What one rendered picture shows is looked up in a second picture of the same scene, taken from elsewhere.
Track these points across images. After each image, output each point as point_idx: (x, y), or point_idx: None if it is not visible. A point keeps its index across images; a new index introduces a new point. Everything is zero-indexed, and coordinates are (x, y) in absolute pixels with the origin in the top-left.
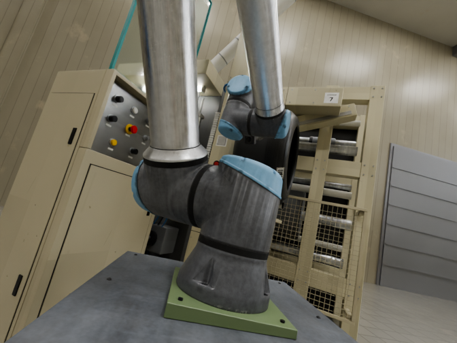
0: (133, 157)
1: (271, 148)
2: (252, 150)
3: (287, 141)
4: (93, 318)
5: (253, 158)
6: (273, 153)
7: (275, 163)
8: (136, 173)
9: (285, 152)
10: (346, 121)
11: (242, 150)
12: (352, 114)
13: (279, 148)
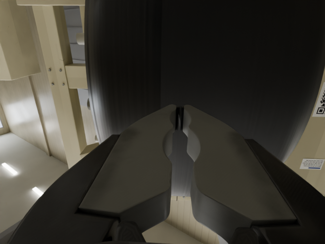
0: None
1: (135, 71)
2: (227, 52)
3: (92, 109)
4: None
5: (221, 7)
6: (119, 49)
7: (105, 1)
8: None
9: (86, 68)
10: (95, 144)
11: (286, 50)
12: (84, 155)
13: (101, 77)
